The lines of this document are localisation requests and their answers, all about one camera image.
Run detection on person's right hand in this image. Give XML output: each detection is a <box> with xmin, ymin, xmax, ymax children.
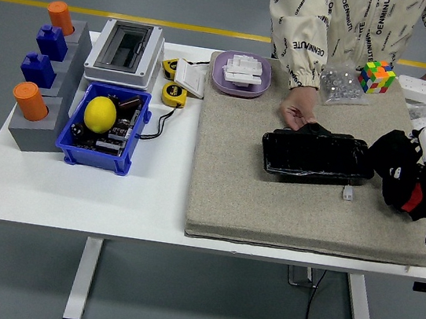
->
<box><xmin>276</xmin><ymin>84</ymin><xmax>322</xmax><ymax>134</ymax></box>

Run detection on black glossy panel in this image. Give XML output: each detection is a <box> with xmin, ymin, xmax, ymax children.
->
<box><xmin>257</xmin><ymin>115</ymin><xmax>381</xmax><ymax>190</ymax></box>

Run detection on black rag with red patch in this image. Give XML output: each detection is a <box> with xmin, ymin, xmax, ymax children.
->
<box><xmin>358</xmin><ymin>125</ymin><xmax>426</xmax><ymax>224</ymax></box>

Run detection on clear bag of metal nuts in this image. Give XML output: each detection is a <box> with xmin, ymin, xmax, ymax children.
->
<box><xmin>315</xmin><ymin>57</ymin><xmax>375</xmax><ymax>113</ymax></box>

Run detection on multicolour puzzle cube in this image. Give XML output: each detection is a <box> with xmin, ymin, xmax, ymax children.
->
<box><xmin>356</xmin><ymin>57</ymin><xmax>398</xmax><ymax>98</ymax></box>

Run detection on purple tray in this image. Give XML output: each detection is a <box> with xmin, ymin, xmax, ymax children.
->
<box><xmin>209</xmin><ymin>47</ymin><xmax>275</xmax><ymax>101</ymax></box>

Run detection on grey-brown mat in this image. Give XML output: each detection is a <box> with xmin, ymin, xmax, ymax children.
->
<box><xmin>181</xmin><ymin>49</ymin><xmax>426</xmax><ymax>272</ymax></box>

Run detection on person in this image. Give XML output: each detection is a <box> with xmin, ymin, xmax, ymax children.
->
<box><xmin>252</xmin><ymin>0</ymin><xmax>426</xmax><ymax>150</ymax></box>

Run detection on yellow tape measure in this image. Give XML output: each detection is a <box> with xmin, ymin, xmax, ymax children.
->
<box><xmin>159</xmin><ymin>79</ymin><xmax>189</xmax><ymax>109</ymax></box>
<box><xmin>160</xmin><ymin>56</ymin><xmax>181</xmax><ymax>81</ymax></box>

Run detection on grey white distribution box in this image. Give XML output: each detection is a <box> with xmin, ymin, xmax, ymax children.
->
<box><xmin>81</xmin><ymin>15</ymin><xmax>168</xmax><ymax>94</ymax></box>

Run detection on dark cylindrical capacitor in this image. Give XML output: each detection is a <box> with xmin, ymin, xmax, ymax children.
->
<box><xmin>119</xmin><ymin>92</ymin><xmax>144</xmax><ymax>113</ymax></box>

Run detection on circuit board parts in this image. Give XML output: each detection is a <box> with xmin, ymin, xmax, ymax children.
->
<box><xmin>75</xmin><ymin>101</ymin><xmax>142</xmax><ymax>157</ymax></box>

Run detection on grey stepped block holder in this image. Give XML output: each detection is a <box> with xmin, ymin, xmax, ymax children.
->
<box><xmin>4</xmin><ymin>13</ymin><xmax>98</xmax><ymax>160</ymax></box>

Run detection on yellow lemon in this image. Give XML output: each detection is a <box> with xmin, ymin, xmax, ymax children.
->
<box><xmin>81</xmin><ymin>93</ymin><xmax>120</xmax><ymax>137</ymax></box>

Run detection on blue plastic bin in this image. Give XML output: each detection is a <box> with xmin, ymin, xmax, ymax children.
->
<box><xmin>51</xmin><ymin>77</ymin><xmax>155</xmax><ymax>180</ymax></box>

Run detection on small black capacitor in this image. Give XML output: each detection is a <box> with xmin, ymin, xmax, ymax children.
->
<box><xmin>69</xmin><ymin>122</ymin><xmax>87</xmax><ymax>138</ymax></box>

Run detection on orange cylinder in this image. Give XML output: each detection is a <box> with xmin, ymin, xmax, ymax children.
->
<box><xmin>9</xmin><ymin>79</ymin><xmax>53</xmax><ymax>124</ymax></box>
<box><xmin>42</xmin><ymin>0</ymin><xmax>79</xmax><ymax>39</ymax></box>

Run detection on blue block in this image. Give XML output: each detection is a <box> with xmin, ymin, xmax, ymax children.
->
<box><xmin>33</xmin><ymin>22</ymin><xmax>73</xmax><ymax>64</ymax></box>
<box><xmin>17</xmin><ymin>50</ymin><xmax>60</xmax><ymax>91</ymax></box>

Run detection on stack of white switch parts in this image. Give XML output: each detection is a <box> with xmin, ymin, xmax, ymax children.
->
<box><xmin>219</xmin><ymin>49</ymin><xmax>267</xmax><ymax>90</ymax></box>

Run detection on white wall switch plate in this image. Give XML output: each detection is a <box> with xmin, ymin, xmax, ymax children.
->
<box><xmin>171</xmin><ymin>57</ymin><xmax>211</xmax><ymax>101</ymax></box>

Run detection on black cord loop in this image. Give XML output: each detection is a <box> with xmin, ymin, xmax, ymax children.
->
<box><xmin>136</xmin><ymin>100</ymin><xmax>178</xmax><ymax>145</ymax></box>

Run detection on metal bracket under table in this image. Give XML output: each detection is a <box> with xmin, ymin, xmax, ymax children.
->
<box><xmin>285</xmin><ymin>264</ymin><xmax>321</xmax><ymax>290</ymax></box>

